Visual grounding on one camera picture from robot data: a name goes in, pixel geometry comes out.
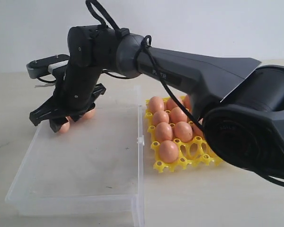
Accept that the black cable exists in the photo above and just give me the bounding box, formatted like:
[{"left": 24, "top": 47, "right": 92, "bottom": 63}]
[{"left": 85, "top": 0, "right": 284, "bottom": 190}]

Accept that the yellow plastic egg tray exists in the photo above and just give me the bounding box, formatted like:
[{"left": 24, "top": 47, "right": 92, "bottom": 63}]
[{"left": 145, "top": 96, "right": 222, "bottom": 173}]

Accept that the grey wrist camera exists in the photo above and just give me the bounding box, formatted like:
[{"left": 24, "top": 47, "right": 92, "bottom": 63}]
[{"left": 26, "top": 54, "right": 69, "bottom": 79}]

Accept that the brown egg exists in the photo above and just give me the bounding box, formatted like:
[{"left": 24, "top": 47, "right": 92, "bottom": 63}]
[
  {"left": 192, "top": 123, "right": 204, "bottom": 138},
  {"left": 155, "top": 122, "right": 173, "bottom": 143},
  {"left": 148, "top": 96, "right": 165, "bottom": 114},
  {"left": 166, "top": 96, "right": 183, "bottom": 111},
  {"left": 169, "top": 107, "right": 187, "bottom": 124},
  {"left": 58, "top": 122, "right": 71, "bottom": 134},
  {"left": 81, "top": 108, "right": 95, "bottom": 119},
  {"left": 159, "top": 140, "right": 179, "bottom": 163},
  {"left": 174, "top": 122, "right": 193, "bottom": 142},
  {"left": 152, "top": 110, "right": 169, "bottom": 126},
  {"left": 183, "top": 95, "right": 191, "bottom": 111}
]

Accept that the clear plastic tray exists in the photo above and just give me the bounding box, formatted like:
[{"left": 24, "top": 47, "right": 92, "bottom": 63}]
[{"left": 5, "top": 86, "right": 144, "bottom": 227}]

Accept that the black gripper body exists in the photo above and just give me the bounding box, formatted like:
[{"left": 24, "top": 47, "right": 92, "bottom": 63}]
[{"left": 29, "top": 83, "right": 106, "bottom": 126}]

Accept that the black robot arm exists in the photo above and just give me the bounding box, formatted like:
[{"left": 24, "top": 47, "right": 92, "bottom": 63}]
[{"left": 27, "top": 25, "right": 284, "bottom": 187}]

